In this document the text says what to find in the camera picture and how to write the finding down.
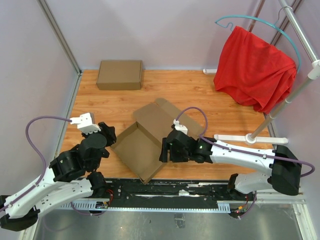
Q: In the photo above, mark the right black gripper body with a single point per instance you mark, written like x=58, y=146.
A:
x=176, y=156

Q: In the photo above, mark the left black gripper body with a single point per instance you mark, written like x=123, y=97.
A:
x=105, y=130

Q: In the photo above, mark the cardboard box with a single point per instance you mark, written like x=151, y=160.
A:
x=117, y=75
x=139, y=146

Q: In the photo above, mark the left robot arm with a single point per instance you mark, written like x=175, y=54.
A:
x=70, y=176

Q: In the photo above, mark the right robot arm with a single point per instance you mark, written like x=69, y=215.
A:
x=276, y=169

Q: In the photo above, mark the folded cardboard box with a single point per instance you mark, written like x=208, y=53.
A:
x=117, y=75

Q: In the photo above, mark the white rack foot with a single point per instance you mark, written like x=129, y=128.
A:
x=209, y=71

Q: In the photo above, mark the red cloth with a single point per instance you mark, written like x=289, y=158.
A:
x=253, y=72

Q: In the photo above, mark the white clothes rack stand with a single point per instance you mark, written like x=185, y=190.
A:
x=314, y=74

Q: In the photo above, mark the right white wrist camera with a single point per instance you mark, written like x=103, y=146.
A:
x=180, y=127

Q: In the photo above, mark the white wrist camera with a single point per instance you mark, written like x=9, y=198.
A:
x=180, y=127
x=85, y=123

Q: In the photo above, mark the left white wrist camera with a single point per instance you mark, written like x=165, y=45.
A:
x=85, y=123

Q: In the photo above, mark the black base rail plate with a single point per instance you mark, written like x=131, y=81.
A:
x=172, y=193

